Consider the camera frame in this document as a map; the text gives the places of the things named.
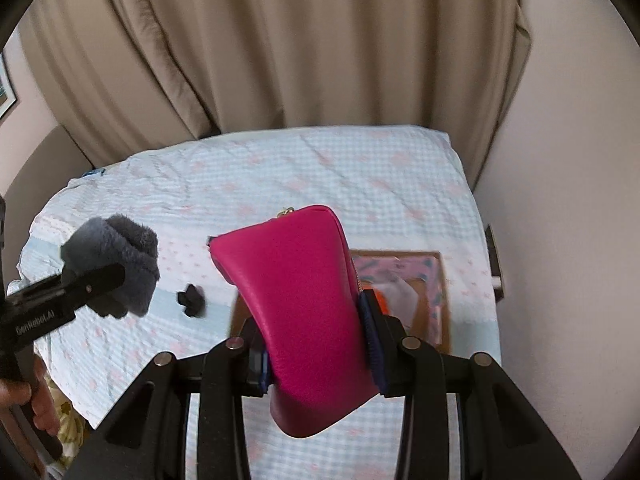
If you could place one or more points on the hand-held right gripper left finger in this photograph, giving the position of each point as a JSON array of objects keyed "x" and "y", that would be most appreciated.
[{"x": 261, "y": 371}]

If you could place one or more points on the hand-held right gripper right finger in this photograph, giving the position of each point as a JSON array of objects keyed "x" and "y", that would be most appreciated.
[{"x": 372, "y": 340}]

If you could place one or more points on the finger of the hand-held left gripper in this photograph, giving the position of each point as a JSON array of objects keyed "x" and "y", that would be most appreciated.
[{"x": 95, "y": 282}]

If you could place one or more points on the grey fluffy sock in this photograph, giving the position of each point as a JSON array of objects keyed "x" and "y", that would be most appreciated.
[{"x": 122, "y": 260}]

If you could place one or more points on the orange pompom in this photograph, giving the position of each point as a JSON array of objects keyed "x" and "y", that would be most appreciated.
[{"x": 382, "y": 302}]

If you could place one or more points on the white grey cloth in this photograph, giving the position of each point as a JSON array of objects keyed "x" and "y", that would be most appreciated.
[{"x": 406, "y": 302}]

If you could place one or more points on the pink zip pouch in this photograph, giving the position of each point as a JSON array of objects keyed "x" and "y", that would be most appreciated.
[{"x": 305, "y": 320}]

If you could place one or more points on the patterned cardboard box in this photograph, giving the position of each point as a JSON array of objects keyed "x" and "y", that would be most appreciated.
[{"x": 435, "y": 300}]

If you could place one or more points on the person's left hand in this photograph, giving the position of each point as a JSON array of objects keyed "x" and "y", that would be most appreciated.
[{"x": 45, "y": 405}]

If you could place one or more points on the yellow patterned cloth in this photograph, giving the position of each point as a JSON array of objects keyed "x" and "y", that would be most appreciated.
[{"x": 67, "y": 425}]

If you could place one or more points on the small blue item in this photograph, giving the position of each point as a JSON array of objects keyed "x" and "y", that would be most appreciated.
[{"x": 93, "y": 173}]

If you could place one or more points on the grey bed headboard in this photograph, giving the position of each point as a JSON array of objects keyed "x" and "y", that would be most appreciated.
[{"x": 45, "y": 160}]

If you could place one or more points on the checked bed sheet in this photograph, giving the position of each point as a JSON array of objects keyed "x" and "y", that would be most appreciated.
[{"x": 350, "y": 180}]

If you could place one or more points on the beige curtain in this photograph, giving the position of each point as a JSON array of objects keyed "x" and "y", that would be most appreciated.
[
  {"x": 115, "y": 60},
  {"x": 350, "y": 40}
]

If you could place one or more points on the framed wall picture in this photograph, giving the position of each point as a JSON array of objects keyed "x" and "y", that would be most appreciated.
[{"x": 6, "y": 90}]

